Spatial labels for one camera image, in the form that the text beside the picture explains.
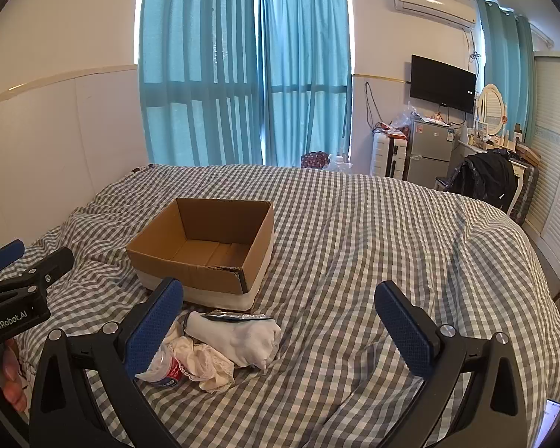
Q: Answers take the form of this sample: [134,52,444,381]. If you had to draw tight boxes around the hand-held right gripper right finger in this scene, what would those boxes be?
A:
[374,281,529,448]

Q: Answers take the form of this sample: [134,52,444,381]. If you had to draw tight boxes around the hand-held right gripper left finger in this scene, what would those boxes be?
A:
[28,277,185,448]

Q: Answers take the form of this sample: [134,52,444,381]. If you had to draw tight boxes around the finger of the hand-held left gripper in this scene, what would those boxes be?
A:
[0,239,25,285]
[0,247,75,296]

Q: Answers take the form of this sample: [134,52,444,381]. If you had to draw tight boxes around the crushed red label plastic bottle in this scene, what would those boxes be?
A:
[134,343,185,387]

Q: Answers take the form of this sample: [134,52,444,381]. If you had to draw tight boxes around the cream lace cloth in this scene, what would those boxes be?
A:
[165,322,236,393]

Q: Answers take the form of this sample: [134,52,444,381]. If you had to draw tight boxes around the cardboard box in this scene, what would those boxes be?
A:
[125,197,275,313]

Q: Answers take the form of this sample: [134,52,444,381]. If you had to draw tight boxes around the silver foil packet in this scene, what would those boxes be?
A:
[200,309,268,323]

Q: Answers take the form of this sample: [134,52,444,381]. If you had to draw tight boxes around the person's left hand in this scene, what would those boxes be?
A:
[0,338,29,414]

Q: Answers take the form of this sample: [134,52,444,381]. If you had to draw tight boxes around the grey checkered bed sheet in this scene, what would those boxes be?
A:
[0,163,560,448]

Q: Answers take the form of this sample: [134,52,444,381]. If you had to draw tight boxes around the white suitcase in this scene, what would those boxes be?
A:
[370,131,409,180]

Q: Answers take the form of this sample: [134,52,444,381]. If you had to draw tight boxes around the black backpack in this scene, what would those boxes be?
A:
[448,149,519,208]

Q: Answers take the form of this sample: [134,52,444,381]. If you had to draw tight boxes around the smartphone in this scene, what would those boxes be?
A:
[532,399,560,448]

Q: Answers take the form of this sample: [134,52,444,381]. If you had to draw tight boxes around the silver mini fridge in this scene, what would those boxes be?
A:
[406,119,455,190]

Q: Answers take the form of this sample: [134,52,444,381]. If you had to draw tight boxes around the silver suitcase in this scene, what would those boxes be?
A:
[508,161,539,225]

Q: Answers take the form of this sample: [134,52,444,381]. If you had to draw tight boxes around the red patterned bag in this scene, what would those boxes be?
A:
[301,150,339,169]

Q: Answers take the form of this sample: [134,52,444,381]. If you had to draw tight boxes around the white dressing table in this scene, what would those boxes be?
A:
[455,131,526,206]

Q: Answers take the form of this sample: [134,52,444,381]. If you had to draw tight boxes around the clear plastic bag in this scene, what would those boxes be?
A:
[392,103,423,134]

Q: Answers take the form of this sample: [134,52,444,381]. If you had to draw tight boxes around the white oval mirror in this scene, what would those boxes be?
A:
[476,84,505,138]

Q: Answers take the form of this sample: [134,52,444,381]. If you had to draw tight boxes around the white slatted wardrobe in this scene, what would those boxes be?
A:
[518,51,560,290]

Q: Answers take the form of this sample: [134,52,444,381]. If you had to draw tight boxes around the wide teal curtain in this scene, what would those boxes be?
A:
[137,0,264,167]

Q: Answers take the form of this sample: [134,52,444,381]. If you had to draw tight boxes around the narrow teal curtain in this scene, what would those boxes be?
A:
[476,0,537,145]

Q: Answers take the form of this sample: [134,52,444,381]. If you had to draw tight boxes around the white air conditioner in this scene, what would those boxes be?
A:
[391,0,477,26]

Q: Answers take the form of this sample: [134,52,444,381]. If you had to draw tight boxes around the dark wall cable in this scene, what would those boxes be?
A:
[364,81,379,129]

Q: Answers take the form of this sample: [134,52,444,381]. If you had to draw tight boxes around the black wall television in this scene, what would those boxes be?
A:
[410,55,477,114]

